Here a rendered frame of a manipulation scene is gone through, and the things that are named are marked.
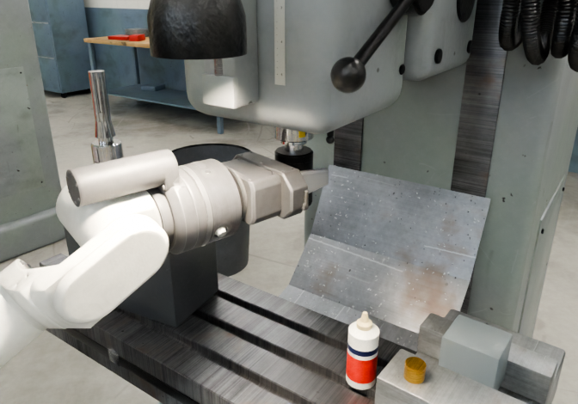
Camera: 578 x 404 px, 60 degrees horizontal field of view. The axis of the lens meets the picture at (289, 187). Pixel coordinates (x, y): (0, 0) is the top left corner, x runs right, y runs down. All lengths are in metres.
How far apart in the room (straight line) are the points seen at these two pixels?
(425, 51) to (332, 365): 0.44
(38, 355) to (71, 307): 2.02
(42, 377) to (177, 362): 1.62
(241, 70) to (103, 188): 0.16
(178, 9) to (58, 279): 0.24
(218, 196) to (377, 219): 0.52
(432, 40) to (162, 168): 0.34
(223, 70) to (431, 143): 0.53
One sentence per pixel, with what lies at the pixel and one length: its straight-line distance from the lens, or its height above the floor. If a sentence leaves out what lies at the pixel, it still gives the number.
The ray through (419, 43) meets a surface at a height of 1.39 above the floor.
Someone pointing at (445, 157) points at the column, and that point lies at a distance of 0.93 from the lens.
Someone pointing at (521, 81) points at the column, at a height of 1.31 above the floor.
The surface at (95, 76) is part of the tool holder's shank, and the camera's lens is 0.83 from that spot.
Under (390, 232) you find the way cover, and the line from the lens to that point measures 0.97.
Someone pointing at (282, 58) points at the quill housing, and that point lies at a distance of 0.49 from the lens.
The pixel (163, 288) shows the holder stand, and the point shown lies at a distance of 0.81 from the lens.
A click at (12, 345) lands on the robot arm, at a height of 1.16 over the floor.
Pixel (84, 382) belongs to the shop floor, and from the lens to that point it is 2.28.
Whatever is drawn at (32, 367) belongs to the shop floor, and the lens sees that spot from 2.44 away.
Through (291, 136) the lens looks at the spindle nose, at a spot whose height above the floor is 1.29.
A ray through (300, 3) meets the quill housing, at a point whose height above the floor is 1.43.
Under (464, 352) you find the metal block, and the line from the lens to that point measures 0.59.
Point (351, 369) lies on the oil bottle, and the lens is 0.71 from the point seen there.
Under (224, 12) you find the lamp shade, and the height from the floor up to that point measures 1.43.
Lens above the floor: 1.45
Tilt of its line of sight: 21 degrees down
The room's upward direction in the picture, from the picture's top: straight up
